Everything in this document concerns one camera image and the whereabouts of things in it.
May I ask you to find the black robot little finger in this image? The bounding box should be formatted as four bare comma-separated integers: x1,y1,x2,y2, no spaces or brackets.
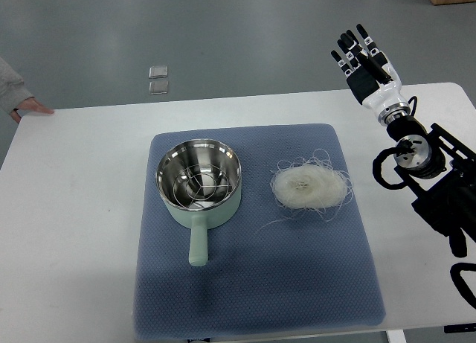
331,50,353,77

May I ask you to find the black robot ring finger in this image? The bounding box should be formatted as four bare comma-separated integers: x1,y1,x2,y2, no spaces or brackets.
337,39,361,68

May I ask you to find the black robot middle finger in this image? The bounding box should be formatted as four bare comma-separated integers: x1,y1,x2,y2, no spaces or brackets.
340,33,367,61

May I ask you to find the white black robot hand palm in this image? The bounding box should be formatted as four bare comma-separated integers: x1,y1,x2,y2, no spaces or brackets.
346,51,410,122

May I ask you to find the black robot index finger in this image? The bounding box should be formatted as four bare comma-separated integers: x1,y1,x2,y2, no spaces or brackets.
356,24,376,50

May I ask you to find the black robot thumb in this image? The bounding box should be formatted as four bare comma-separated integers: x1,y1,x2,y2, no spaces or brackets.
361,49,391,83

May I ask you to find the white vermicelli bundle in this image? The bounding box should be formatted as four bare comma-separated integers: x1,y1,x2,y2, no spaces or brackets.
254,148,354,234

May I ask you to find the grey sleeve forearm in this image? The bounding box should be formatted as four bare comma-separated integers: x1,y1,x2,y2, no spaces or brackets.
0,59,33,114

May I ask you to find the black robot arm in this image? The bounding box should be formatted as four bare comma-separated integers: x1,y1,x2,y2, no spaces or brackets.
331,25,475,258

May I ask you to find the mint green steel pot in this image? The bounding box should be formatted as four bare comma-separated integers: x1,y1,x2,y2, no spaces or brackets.
155,138,242,267

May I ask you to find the person's bare hand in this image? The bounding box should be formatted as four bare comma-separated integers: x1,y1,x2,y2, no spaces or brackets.
10,97,54,124

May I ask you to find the blue textured mat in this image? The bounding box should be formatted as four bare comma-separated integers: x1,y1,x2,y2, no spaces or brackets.
133,124,385,341

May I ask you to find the upper metal floor plate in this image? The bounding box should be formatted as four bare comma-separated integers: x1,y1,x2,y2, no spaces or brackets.
148,65,168,79

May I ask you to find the white table leg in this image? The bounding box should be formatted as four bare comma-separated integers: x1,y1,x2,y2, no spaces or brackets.
386,330,407,343

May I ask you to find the wire steaming rack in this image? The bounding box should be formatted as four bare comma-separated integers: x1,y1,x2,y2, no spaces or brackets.
172,165,232,211

